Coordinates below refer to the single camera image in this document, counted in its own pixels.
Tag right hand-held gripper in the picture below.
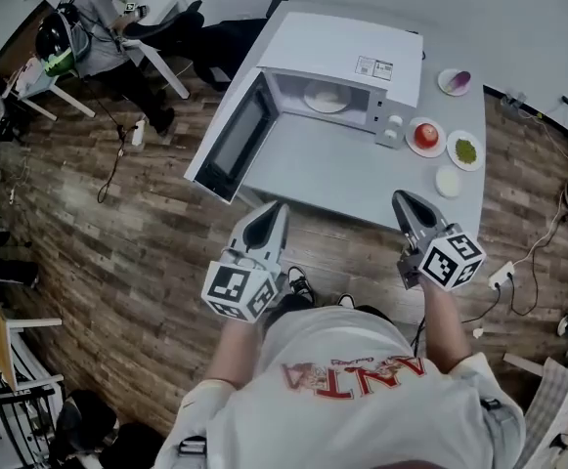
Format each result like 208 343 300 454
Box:
391 189 488 292

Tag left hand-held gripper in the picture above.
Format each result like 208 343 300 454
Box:
200 200 291 322

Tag large white plate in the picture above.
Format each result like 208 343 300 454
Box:
302 79 353 114

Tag white microwave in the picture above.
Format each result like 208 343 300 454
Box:
184 11 424 203

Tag person's right forearm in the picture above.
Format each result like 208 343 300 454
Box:
417 278 473 375

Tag person's left forearm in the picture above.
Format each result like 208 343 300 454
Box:
204 316 265 389

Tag small white bowl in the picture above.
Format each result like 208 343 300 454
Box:
433 164 462 199

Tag person's black trousers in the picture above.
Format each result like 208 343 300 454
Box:
263 290 397 334

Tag green peas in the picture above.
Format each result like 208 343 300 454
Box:
454 138 478 163

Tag red apple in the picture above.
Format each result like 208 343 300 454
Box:
414 122 441 149

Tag grey table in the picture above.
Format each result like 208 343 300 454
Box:
237 0 489 243

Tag purple vegetable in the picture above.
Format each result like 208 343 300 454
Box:
448 69 472 92

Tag black office chair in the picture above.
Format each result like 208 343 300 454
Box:
124 0 289 92

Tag white table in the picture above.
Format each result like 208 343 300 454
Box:
9 61 97 121
116 0 190 101

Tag person's white printed shirt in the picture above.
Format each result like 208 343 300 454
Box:
153 305 527 469

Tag checked cloth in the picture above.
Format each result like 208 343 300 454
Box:
522 357 568 469

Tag black clothing pile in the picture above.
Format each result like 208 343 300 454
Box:
51 388 167 469

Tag black green backpack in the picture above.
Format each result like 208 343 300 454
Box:
34 3 93 78

